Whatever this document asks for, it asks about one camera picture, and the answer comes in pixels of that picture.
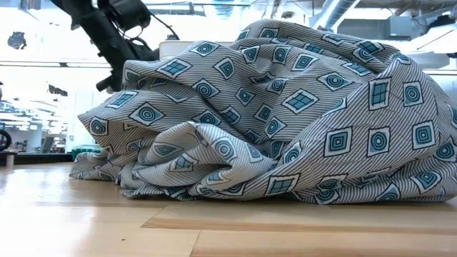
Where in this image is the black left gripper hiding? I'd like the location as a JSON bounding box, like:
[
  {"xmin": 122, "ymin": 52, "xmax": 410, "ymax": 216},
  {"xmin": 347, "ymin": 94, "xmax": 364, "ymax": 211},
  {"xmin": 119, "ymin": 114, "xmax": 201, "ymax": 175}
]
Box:
[{"xmin": 81, "ymin": 0, "xmax": 160, "ymax": 94}]

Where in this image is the green crate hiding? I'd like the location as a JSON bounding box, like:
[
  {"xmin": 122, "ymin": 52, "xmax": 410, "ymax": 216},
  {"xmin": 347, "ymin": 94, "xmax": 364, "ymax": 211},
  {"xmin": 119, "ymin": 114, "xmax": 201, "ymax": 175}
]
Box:
[{"xmin": 70, "ymin": 144, "xmax": 103, "ymax": 162}]

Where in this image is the black round wheel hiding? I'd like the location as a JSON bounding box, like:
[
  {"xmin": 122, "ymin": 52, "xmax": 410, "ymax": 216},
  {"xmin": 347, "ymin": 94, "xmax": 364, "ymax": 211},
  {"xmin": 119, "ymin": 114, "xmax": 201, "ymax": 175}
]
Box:
[{"xmin": 0, "ymin": 129, "xmax": 12, "ymax": 152}]

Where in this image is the blue diamond patterned gown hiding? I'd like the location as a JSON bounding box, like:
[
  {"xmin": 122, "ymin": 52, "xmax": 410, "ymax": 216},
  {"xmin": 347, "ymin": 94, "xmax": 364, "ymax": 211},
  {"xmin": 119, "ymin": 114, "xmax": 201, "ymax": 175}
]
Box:
[{"xmin": 69, "ymin": 18, "xmax": 457, "ymax": 206}]

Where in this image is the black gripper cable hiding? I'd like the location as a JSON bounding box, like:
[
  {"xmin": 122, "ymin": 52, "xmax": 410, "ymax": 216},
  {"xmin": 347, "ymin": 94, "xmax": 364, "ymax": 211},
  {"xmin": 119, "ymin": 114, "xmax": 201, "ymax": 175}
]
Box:
[{"xmin": 148, "ymin": 12, "xmax": 181, "ymax": 41}]

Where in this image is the black table edge frame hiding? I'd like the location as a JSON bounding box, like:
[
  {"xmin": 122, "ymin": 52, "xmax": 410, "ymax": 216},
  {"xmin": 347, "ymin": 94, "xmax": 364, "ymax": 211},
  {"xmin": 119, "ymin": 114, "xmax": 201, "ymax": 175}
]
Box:
[{"xmin": 0, "ymin": 152, "xmax": 74, "ymax": 166}]

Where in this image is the silver ceiling air duct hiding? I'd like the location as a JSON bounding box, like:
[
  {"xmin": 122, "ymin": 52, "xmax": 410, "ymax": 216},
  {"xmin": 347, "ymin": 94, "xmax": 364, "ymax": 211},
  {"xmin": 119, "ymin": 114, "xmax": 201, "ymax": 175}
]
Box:
[{"xmin": 309, "ymin": 0, "xmax": 360, "ymax": 31}]

